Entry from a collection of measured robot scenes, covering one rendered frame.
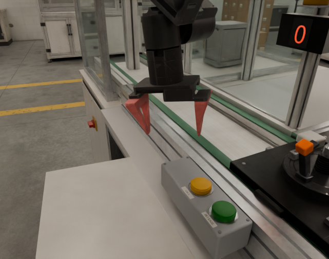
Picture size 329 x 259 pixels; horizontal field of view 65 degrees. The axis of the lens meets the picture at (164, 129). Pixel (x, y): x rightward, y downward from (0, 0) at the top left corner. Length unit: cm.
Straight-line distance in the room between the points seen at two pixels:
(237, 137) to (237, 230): 37
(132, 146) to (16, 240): 120
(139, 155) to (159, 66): 41
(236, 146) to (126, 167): 31
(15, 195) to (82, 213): 157
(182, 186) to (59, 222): 27
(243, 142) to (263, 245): 34
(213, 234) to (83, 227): 28
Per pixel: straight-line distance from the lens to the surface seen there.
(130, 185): 67
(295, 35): 69
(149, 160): 75
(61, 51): 567
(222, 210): 45
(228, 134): 78
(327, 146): 55
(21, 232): 188
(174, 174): 53
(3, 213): 206
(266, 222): 47
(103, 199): 64
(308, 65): 72
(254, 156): 60
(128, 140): 84
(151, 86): 42
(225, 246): 46
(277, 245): 45
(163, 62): 41
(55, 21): 559
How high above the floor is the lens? 129
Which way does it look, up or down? 29 degrees down
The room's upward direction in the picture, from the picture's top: straight up
